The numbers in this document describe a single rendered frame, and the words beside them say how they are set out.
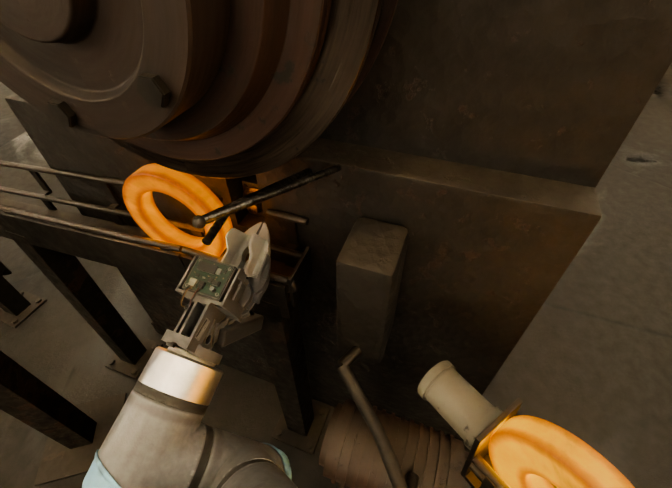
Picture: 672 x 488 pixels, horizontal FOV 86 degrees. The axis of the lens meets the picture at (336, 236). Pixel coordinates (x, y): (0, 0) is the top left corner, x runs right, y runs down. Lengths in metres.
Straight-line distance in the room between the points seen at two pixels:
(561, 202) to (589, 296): 1.22
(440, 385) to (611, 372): 1.08
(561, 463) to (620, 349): 1.20
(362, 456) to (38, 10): 0.62
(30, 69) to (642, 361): 1.65
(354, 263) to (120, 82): 0.30
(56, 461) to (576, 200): 1.37
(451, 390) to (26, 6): 0.53
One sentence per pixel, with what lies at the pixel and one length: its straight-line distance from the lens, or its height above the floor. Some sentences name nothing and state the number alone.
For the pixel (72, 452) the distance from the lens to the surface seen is 1.39.
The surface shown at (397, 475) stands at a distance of 0.59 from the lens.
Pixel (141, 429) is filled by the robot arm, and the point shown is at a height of 0.72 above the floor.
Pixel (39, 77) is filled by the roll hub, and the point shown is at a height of 1.02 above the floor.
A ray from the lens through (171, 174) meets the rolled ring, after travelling 0.58.
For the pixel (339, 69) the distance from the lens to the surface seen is 0.33.
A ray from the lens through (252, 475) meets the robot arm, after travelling 0.45.
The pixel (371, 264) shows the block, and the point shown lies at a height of 0.80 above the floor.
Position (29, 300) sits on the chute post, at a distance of 1.83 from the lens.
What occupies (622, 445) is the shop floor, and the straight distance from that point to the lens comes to 1.42.
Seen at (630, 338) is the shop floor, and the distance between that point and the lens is 1.65.
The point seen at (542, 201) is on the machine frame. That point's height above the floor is 0.87.
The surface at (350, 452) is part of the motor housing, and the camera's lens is 0.63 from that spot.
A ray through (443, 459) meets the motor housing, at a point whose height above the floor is 0.53.
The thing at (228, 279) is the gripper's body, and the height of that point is 0.78.
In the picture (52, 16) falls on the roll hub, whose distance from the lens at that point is 0.35.
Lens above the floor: 1.14
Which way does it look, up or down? 44 degrees down
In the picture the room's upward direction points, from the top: 1 degrees counter-clockwise
